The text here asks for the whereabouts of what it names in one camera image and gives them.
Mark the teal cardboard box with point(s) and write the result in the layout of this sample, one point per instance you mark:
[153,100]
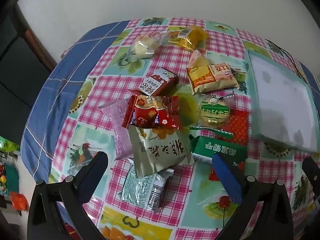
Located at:
[280,100]

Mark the brown and white biscuit packet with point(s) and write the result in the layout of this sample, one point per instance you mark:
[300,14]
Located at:
[162,82]

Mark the orange and beige snack packet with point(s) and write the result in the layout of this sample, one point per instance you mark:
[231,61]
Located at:
[212,77]

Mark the brown wooden bed frame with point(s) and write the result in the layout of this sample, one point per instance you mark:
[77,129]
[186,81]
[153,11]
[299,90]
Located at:
[30,35]

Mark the red-orange patterned snack packet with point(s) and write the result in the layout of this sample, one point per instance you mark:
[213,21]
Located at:
[238,127]

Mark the pink snack packet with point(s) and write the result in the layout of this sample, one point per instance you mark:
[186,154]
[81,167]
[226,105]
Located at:
[121,135]

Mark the orange plastic bag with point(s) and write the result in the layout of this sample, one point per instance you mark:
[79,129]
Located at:
[18,202]

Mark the blue checked bed sheet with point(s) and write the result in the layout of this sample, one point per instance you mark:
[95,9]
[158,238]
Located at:
[50,100]

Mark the teal cloth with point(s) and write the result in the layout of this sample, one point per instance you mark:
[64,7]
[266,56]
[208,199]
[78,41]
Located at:
[11,177]

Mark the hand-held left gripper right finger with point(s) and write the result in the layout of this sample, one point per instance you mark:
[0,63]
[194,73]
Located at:
[227,177]

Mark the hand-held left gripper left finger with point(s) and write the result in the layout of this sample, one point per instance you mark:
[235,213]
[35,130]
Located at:
[93,172]

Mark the beige pastry packet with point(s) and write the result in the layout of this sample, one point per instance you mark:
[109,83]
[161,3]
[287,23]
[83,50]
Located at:
[160,152]

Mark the yellow translucent snack packet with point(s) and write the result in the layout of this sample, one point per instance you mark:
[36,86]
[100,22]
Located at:
[192,37]

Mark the round cracker packet green label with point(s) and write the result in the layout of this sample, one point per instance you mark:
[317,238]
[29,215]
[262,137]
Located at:
[215,112]

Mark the clear packet of white cakes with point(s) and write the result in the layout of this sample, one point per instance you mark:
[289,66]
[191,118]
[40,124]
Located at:
[142,47]

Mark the red peanut snack packet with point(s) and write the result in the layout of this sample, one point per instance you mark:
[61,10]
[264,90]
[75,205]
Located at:
[150,112]

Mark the small peach jelly cup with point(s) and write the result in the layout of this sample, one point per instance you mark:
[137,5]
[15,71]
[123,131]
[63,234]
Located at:
[198,58]

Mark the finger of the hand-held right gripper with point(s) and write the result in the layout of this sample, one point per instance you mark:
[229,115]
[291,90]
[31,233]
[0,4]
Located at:
[311,173]

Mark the silver and mint snack packet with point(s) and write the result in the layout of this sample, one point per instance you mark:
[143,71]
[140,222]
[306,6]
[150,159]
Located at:
[142,190]

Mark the green biscuit packet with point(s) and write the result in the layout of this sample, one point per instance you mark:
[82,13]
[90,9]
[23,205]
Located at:
[220,147]

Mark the pink checked picture tablecloth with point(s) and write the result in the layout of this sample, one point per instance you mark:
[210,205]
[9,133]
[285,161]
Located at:
[112,80]

